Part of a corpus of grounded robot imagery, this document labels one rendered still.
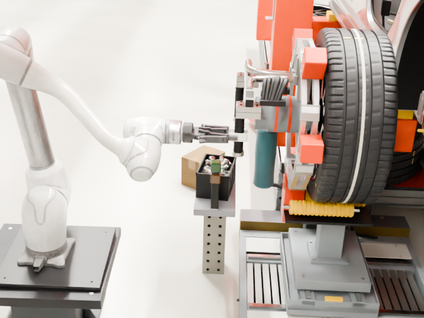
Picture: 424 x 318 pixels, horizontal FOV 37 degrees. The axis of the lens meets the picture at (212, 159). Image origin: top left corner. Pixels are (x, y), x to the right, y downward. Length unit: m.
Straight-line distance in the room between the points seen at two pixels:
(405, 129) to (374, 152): 0.85
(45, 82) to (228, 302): 1.23
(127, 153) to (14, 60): 0.48
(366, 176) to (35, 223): 1.19
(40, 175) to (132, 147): 0.52
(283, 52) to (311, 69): 0.66
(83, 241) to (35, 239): 0.24
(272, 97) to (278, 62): 0.64
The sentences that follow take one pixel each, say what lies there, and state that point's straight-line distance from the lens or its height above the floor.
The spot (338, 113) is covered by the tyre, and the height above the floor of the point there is 0.98.
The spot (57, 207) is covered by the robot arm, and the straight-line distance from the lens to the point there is 2.40.
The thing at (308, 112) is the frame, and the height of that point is 0.96.
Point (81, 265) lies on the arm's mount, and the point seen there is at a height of 0.32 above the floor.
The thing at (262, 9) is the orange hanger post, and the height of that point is 0.75.
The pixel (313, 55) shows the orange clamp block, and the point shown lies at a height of 1.14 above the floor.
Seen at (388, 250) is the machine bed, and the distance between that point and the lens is 3.13.
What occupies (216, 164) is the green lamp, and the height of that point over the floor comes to 0.65.
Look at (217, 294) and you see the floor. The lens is 2.84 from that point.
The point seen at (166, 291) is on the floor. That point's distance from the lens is 2.85.
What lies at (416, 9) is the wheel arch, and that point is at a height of 1.22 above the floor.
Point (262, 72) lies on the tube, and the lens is 2.42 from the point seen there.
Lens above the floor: 1.72
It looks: 25 degrees down
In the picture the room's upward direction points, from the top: 2 degrees clockwise
